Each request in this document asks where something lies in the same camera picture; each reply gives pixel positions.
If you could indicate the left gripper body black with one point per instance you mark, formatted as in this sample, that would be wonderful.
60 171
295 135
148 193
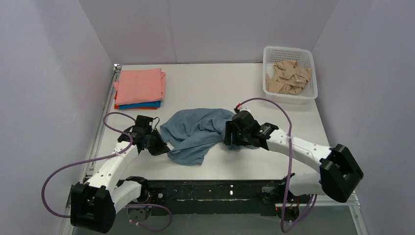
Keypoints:
159 145

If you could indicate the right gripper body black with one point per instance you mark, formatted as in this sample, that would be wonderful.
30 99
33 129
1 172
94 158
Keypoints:
231 133

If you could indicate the grey-blue t shirt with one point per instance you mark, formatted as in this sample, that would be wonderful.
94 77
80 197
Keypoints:
192 132

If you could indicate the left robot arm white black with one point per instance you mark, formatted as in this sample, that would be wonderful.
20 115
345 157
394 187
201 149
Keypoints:
96 202

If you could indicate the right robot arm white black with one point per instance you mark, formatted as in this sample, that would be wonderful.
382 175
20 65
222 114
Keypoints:
336 172

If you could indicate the blue folded t shirt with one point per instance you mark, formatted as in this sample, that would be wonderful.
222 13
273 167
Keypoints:
140 104

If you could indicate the orange folded t shirt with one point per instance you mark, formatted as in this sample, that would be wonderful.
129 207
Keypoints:
129 107

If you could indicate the pink folded t shirt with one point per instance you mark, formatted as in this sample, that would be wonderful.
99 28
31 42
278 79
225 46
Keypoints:
139 86

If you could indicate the beige crumpled t shirt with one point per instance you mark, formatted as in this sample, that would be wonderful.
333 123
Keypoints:
287 78

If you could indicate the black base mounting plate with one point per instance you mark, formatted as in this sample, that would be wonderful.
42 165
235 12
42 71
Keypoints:
261 197

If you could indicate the white plastic basket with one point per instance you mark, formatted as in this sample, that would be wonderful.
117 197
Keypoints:
273 54

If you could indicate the aluminium left side rail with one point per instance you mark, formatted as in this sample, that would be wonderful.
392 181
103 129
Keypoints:
88 168

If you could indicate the aluminium front frame rail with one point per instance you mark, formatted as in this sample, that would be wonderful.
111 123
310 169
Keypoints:
327 217

